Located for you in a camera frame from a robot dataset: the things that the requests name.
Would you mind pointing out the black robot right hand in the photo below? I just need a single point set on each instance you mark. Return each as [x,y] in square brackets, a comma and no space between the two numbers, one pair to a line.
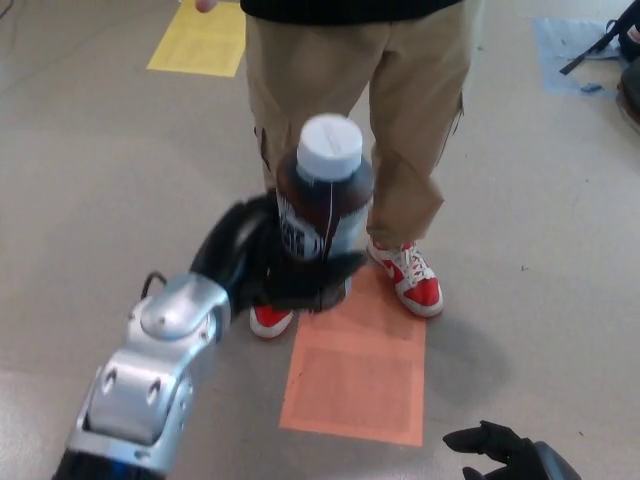
[520,460]

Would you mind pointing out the person's right hand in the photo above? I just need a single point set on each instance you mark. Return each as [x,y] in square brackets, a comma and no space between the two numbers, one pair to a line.
[206,5]

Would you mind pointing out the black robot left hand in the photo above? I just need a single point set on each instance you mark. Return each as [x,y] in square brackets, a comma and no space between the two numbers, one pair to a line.
[220,250]

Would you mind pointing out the brown protein shake bottle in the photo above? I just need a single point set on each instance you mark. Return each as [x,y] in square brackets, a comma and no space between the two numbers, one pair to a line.
[325,200]

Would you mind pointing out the person's right red white sneaker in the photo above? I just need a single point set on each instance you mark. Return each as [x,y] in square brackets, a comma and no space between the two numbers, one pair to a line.
[270,320]

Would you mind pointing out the person's red white sneaker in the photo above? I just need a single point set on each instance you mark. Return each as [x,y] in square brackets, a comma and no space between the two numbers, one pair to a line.
[420,290]
[270,320]

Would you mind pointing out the person's left red white sneaker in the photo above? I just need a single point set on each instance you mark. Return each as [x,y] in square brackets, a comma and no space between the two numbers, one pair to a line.
[420,290]

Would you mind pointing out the yellow paper sheet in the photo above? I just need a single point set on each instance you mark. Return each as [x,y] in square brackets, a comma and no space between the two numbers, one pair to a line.
[200,40]

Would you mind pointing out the black shirt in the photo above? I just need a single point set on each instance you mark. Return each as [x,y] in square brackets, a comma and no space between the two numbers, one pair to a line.
[350,7]

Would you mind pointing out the orange paper sheet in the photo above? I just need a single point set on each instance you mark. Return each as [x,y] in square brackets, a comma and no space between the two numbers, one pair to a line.
[355,380]

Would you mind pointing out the khaki cargo trousers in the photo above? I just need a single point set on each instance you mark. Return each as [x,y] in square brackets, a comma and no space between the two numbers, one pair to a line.
[415,125]

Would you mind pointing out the blue plastic sheet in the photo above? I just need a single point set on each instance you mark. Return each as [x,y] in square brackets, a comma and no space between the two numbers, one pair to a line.
[560,45]

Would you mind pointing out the blue tape scrap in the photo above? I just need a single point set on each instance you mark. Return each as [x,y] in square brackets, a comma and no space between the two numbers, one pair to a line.
[591,88]

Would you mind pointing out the grey round object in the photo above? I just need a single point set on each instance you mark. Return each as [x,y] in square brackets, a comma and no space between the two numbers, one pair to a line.
[632,95]

